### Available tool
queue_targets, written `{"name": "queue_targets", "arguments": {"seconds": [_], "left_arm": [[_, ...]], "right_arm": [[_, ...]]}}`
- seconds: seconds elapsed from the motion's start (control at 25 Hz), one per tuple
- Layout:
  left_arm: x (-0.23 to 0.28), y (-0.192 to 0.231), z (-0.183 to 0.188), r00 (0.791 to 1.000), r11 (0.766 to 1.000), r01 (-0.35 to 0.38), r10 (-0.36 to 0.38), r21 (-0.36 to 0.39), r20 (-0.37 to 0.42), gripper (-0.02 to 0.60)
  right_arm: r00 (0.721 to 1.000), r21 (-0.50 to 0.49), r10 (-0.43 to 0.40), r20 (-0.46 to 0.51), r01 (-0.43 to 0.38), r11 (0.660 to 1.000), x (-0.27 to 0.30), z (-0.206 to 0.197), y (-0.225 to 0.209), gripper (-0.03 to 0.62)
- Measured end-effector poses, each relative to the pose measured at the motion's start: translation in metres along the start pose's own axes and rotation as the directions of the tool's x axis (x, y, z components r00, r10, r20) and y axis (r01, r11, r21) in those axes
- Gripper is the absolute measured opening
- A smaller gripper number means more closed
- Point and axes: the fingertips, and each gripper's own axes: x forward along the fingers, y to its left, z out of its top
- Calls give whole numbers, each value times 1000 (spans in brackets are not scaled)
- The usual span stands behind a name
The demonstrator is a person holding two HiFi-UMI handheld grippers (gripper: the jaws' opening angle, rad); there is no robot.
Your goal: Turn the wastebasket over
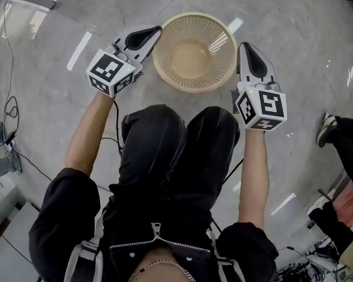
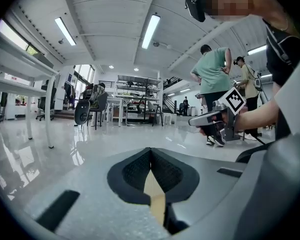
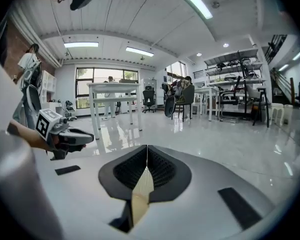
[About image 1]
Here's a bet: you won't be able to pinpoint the thin white cable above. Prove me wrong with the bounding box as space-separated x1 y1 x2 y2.
0 0 15 99

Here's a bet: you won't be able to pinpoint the pink cloth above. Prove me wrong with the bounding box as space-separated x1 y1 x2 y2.
332 182 353 227

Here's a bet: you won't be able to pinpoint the grey white shoulder strap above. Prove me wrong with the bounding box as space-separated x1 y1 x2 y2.
214 257 247 282
64 239 104 282

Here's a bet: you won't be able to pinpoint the black metal equipment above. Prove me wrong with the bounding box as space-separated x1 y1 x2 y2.
276 260 339 282

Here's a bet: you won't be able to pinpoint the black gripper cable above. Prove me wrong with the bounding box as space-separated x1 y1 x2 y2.
101 100 125 158

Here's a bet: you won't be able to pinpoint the person's right forearm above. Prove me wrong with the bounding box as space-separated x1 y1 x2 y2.
237 127 270 231

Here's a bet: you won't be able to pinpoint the gold chain necklace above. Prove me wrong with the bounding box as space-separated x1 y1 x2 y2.
128 260 197 282

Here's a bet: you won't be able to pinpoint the black metal rod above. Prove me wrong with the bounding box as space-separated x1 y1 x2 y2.
317 189 334 202

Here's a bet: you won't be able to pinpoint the person's black trousers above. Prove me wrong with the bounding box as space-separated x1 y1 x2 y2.
117 104 241 214

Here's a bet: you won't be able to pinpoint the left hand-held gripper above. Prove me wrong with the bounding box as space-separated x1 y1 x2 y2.
85 25 162 99

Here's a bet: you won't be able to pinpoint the black floor cable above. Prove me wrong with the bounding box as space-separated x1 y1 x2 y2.
13 148 52 182

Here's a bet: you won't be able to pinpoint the person's black zip jacket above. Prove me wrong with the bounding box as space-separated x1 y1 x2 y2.
28 167 279 282

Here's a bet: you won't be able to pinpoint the white printed cardboard box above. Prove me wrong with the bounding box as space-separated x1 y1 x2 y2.
0 173 26 229

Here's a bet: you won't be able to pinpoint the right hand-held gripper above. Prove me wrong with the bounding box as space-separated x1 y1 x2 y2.
231 42 288 132

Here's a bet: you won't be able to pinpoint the person's left forearm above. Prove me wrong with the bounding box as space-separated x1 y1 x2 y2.
64 92 115 177

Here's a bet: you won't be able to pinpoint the beige plastic basket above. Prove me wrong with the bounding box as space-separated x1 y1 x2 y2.
152 12 238 95

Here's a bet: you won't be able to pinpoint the black looped cable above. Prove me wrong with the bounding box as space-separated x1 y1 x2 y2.
2 96 20 135

